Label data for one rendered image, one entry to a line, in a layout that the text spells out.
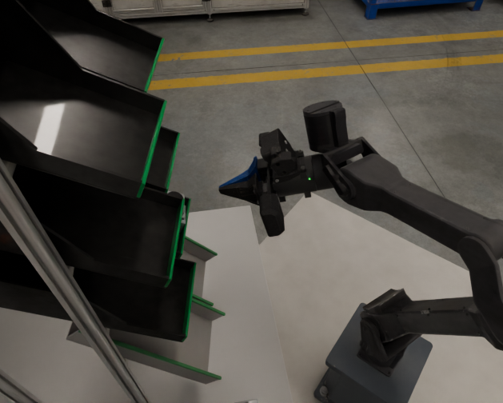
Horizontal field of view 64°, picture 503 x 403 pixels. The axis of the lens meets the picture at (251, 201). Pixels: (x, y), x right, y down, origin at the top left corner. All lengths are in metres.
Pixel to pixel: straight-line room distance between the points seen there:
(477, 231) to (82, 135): 0.41
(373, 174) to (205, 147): 2.29
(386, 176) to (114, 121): 0.34
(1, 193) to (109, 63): 0.23
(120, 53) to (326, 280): 0.77
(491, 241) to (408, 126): 2.71
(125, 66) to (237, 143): 2.28
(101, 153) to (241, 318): 0.70
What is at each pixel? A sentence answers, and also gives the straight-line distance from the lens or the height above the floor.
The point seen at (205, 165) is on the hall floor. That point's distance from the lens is 2.65.
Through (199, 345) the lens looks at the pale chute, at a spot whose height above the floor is 1.01.
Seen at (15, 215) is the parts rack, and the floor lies 1.52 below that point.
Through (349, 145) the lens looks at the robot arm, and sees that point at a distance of 0.60.
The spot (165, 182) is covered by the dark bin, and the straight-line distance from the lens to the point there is 0.61.
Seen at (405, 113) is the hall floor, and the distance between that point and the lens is 3.29.
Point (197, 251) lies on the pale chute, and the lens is 0.92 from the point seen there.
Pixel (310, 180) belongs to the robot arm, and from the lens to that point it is 0.62.
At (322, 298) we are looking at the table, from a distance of 1.07.
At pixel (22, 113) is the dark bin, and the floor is 1.56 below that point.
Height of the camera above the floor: 1.78
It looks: 48 degrees down
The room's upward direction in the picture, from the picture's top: straight up
